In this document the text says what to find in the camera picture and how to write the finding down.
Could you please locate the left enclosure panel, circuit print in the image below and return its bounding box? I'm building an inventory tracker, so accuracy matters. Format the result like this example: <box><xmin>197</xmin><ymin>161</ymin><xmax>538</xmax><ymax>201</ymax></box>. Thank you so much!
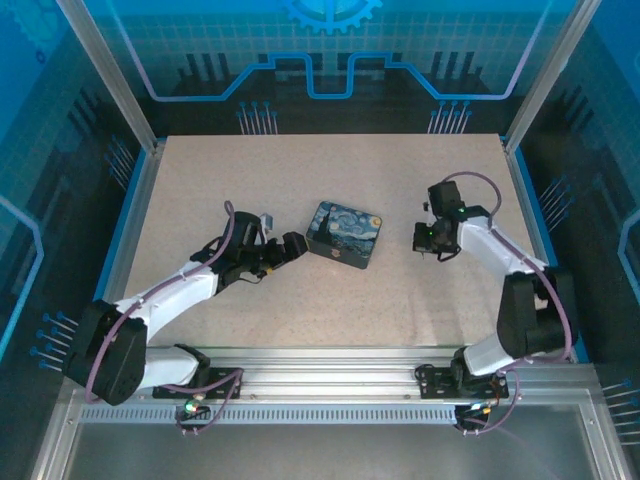
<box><xmin>0</xmin><ymin>0</ymin><xmax>151</xmax><ymax>401</ymax></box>

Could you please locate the back enclosure panel, gear print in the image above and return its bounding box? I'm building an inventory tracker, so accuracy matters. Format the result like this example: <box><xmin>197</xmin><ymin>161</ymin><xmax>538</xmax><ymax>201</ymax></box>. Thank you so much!
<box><xmin>59</xmin><ymin>0</ymin><xmax>586</xmax><ymax>137</ymax></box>

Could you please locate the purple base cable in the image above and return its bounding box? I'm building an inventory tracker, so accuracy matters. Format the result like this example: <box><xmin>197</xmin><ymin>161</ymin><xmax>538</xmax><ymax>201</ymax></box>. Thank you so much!
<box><xmin>456</xmin><ymin>369</ymin><xmax>523</xmax><ymax>437</ymax></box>
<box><xmin>174</xmin><ymin>368</ymin><xmax>247</xmax><ymax>438</ymax></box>

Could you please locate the right enclosure panel, circuit print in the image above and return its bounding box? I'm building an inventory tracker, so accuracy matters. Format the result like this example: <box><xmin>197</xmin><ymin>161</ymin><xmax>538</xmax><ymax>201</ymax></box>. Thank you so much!
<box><xmin>509</xmin><ymin>0</ymin><xmax>640</xmax><ymax>451</ymax></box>

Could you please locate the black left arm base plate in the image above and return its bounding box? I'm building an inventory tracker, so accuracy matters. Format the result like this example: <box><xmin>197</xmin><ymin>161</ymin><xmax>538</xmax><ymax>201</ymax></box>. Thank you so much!
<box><xmin>151</xmin><ymin>366</ymin><xmax>245</xmax><ymax>402</ymax></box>

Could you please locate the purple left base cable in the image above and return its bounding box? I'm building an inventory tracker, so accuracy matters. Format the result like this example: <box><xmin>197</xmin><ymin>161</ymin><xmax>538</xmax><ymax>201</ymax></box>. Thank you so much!
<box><xmin>174</xmin><ymin>368</ymin><xmax>247</xmax><ymax>438</ymax></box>

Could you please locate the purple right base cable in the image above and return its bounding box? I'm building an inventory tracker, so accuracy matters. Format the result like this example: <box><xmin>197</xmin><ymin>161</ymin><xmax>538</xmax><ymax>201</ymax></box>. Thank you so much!
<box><xmin>456</xmin><ymin>369</ymin><xmax>523</xmax><ymax>437</ymax></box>

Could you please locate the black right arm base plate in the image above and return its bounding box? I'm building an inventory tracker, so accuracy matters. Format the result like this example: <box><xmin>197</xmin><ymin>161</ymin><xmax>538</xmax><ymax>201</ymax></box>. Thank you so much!
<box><xmin>414</xmin><ymin>364</ymin><xmax>512</xmax><ymax>402</ymax></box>

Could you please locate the blue table edge strip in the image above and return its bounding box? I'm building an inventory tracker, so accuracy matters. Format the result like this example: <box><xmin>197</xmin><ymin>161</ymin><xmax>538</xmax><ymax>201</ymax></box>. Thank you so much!
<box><xmin>512</xmin><ymin>148</ymin><xmax>552</xmax><ymax>272</ymax></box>

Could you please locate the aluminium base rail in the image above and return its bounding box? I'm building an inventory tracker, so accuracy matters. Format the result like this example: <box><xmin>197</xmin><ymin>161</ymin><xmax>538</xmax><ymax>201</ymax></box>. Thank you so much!
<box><xmin>144</xmin><ymin>344</ymin><xmax>599</xmax><ymax>401</ymax></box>

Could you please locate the Starry Night printed board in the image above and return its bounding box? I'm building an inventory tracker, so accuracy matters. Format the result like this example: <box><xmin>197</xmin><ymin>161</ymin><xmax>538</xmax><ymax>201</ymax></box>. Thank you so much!
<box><xmin>305</xmin><ymin>200</ymin><xmax>386</xmax><ymax>271</ymax></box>

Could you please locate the aluminium side rail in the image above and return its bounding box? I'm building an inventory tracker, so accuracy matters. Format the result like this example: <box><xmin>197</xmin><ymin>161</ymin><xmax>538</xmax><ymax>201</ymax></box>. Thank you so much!
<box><xmin>501</xmin><ymin>142</ymin><xmax>546</xmax><ymax>269</ymax></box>
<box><xmin>103</xmin><ymin>141</ymin><xmax>162</xmax><ymax>302</ymax></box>

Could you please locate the aluminium corner post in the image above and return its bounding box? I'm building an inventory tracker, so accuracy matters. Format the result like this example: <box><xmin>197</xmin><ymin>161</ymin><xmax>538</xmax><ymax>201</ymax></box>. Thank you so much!
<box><xmin>55</xmin><ymin>0</ymin><xmax>162</xmax><ymax>152</ymax></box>
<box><xmin>501</xmin><ymin>0</ymin><xmax>604</xmax><ymax>152</ymax></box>

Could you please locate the slotted grey cable duct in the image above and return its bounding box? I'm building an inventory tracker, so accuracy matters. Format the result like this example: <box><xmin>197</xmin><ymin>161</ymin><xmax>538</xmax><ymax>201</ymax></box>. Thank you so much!
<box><xmin>77</xmin><ymin>403</ymin><xmax>469</xmax><ymax>427</ymax></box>

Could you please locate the enclosure panel, circuit print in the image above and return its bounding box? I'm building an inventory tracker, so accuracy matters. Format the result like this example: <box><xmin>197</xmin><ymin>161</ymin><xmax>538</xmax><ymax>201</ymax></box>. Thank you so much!
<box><xmin>0</xmin><ymin>0</ymin><xmax>151</xmax><ymax>401</ymax></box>
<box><xmin>509</xmin><ymin>0</ymin><xmax>640</xmax><ymax>451</ymax></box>

